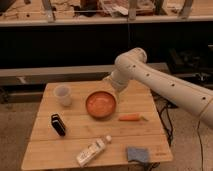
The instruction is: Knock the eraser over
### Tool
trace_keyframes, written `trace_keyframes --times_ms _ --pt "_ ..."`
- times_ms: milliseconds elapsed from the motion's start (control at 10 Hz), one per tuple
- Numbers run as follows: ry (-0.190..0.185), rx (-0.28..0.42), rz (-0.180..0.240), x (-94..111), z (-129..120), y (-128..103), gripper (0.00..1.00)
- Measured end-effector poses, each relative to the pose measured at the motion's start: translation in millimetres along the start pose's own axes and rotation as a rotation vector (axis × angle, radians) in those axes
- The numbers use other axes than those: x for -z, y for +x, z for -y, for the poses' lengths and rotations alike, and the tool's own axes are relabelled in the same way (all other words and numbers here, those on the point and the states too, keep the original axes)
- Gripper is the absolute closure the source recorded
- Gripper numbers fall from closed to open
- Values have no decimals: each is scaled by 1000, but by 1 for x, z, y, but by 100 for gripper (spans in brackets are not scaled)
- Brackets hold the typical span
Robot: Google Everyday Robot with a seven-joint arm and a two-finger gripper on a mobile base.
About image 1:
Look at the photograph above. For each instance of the black standing eraser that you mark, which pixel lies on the black standing eraser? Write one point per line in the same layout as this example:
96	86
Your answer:
58	124

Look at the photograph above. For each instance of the translucent plastic cup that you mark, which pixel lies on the translucent plastic cup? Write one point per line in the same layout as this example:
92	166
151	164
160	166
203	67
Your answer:
63	95

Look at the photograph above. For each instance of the long metal shelf rail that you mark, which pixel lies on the long metal shelf rail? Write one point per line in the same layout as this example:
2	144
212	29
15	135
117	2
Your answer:
32	76

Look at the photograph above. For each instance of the blue folded cloth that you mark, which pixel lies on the blue folded cloth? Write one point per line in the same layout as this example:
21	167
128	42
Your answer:
135	154

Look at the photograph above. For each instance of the clear plastic bottle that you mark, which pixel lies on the clear plastic bottle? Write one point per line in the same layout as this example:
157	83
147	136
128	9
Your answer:
93	150

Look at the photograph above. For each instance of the orange carrot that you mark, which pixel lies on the orange carrot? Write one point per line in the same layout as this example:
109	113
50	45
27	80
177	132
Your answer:
131	117

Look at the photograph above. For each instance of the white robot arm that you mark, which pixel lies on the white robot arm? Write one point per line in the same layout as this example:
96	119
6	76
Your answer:
194	99

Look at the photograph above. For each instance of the orange wooden bowl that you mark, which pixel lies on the orange wooden bowl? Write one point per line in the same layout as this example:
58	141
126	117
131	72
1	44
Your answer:
100	104

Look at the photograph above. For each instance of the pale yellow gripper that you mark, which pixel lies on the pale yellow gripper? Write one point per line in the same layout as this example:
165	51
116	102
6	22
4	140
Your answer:
117	94

